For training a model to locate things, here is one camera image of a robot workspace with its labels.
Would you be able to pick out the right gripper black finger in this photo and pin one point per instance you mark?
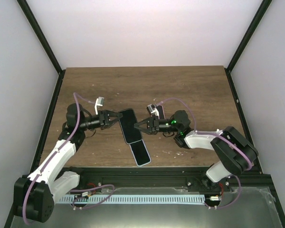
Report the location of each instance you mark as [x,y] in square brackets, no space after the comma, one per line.
[144,129]
[145,123]

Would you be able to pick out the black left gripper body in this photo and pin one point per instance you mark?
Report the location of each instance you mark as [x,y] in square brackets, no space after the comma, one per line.
[102,117]

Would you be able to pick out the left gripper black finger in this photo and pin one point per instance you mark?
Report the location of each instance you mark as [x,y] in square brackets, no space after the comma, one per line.
[108,123]
[113,116]

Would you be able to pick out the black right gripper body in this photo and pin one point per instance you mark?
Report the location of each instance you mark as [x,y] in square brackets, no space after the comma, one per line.
[156,122]

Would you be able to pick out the pink phone case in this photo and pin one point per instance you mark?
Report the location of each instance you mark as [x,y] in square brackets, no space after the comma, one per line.
[162,111]

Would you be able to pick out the black phone case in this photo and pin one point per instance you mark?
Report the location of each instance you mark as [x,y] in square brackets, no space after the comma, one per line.
[120,123]

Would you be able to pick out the purple-edged smartphone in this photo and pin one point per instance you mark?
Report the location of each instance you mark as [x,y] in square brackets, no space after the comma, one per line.
[140,154]

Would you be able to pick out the light blue phone case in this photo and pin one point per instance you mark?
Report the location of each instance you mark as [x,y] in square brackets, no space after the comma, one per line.
[141,154]

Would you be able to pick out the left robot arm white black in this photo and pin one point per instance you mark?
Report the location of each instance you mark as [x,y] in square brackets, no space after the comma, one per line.
[35,195]

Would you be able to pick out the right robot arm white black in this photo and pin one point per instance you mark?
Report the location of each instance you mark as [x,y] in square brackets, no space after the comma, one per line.
[236,154]

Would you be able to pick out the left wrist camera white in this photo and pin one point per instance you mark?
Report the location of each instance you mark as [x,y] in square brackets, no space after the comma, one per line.
[98,103]

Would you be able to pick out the light blue slotted cable duct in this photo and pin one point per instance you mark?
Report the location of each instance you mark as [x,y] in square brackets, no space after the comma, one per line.
[137,199]

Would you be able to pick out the metal base plate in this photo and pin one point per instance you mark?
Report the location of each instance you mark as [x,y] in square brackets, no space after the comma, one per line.
[248,207]

